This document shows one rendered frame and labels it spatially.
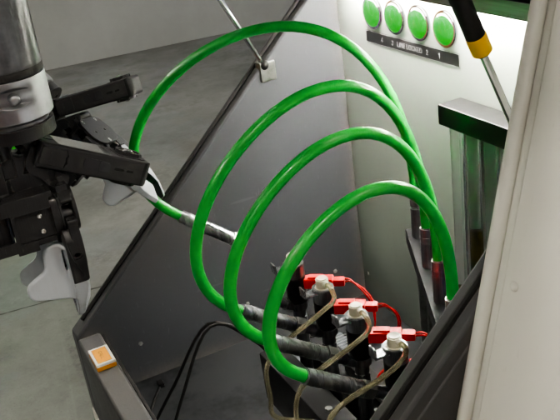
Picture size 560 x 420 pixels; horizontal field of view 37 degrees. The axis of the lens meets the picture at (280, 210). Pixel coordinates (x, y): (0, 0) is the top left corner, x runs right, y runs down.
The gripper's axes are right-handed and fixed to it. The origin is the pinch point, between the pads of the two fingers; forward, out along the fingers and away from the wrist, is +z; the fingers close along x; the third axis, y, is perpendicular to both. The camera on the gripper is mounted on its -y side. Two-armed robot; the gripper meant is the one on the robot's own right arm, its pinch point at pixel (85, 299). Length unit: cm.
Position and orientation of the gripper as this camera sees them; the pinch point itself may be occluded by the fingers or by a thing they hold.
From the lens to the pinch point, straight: 89.0
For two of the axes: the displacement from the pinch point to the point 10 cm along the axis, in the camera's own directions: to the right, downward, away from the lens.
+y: -8.8, 2.9, -3.6
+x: 4.5, 3.2, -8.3
